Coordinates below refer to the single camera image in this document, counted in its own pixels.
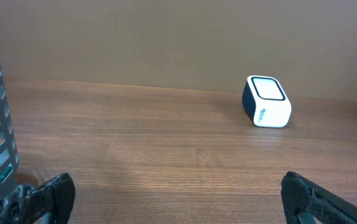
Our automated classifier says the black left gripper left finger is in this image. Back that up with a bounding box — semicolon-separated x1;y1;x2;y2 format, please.
0;173;76;224

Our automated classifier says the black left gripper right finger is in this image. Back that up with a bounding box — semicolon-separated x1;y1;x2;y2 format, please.
281;171;357;224

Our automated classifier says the white barcode scanner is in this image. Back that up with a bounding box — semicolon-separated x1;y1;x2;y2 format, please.
242;75;292;128

